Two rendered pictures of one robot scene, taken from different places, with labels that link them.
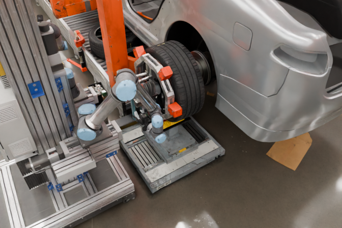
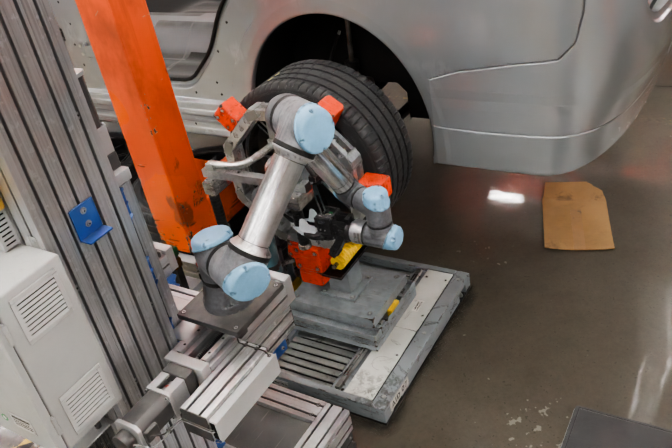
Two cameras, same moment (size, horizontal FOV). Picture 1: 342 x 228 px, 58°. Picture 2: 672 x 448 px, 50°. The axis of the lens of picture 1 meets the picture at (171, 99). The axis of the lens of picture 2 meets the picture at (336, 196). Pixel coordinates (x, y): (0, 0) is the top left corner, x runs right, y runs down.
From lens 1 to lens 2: 0.93 m
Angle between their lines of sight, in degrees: 20
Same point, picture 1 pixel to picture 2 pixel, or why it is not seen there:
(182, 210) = (472, 419)
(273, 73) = (556, 2)
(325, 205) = not seen: outside the picture
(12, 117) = (58, 311)
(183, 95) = (379, 148)
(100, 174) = (255, 434)
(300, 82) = not seen: outside the picture
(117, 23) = (154, 72)
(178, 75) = (352, 110)
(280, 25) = not seen: outside the picture
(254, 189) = (572, 313)
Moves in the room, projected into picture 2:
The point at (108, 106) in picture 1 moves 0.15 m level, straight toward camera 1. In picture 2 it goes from (283, 183) to (322, 200)
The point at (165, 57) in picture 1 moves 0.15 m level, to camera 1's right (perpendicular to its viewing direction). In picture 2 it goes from (307, 86) to (346, 72)
